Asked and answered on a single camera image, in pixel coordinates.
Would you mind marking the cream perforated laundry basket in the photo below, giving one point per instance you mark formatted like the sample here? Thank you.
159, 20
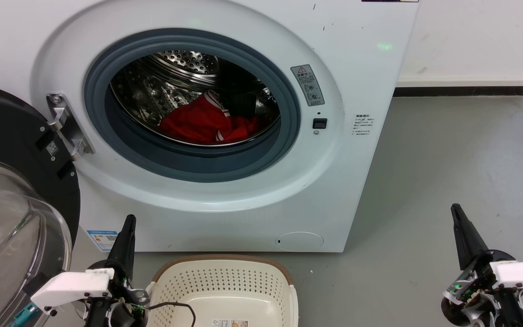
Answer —
225, 281

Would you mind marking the white front-load washing machine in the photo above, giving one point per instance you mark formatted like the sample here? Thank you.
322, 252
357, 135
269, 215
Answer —
357, 68

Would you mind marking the round filter cover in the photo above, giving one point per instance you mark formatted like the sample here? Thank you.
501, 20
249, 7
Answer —
300, 241

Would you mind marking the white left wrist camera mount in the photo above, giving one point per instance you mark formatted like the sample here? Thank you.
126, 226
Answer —
71, 287

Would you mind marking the washing machine steel drum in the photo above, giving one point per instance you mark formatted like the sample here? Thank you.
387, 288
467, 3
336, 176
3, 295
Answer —
152, 91

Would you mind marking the metal door hinge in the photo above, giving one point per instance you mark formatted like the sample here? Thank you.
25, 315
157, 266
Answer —
68, 127

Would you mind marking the small QR sticker on door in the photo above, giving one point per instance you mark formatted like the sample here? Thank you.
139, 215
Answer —
52, 148

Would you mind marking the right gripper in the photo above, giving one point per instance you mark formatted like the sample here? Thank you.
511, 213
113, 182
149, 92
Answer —
475, 299

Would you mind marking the small printed text label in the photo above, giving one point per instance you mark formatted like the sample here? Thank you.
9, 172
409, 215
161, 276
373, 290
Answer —
362, 125

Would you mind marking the printed product label sticker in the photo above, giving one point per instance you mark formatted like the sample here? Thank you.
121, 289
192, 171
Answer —
229, 323

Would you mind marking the grey warning label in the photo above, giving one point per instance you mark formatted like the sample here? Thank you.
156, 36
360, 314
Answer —
308, 85

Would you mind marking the grey rubber door gasket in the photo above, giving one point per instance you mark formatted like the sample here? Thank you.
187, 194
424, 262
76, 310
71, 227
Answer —
198, 169

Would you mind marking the blue energy sticker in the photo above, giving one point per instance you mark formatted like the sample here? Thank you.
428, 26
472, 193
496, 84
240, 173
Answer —
102, 240

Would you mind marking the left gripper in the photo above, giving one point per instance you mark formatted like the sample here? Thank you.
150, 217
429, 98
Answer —
125, 309

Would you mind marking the dark wall baseboard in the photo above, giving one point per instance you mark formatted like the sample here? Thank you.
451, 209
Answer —
461, 91

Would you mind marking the black door latch socket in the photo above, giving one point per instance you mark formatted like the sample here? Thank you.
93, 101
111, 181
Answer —
319, 123

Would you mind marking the black glass washer door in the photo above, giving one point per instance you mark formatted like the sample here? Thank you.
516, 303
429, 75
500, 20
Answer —
7, 127

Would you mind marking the red garment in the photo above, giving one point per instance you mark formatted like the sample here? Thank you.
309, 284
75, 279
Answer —
198, 122

